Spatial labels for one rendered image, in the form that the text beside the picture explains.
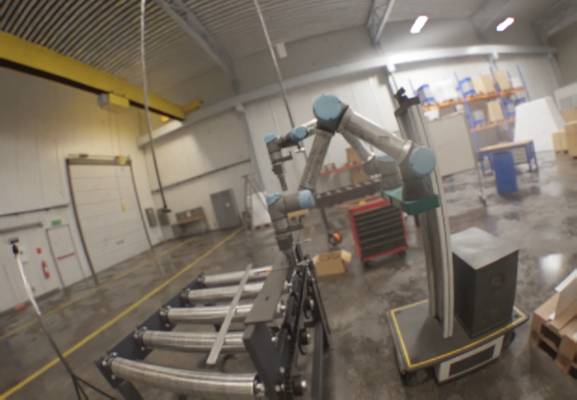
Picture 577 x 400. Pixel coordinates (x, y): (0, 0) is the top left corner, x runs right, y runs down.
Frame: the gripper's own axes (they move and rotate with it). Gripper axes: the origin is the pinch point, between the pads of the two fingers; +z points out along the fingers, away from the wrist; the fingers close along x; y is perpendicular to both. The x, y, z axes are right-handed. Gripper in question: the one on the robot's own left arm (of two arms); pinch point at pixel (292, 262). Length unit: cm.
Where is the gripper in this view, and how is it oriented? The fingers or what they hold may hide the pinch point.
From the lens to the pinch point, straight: 107.0
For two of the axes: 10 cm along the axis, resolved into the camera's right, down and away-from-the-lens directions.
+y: -9.6, 2.6, 1.3
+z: 2.6, 9.6, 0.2
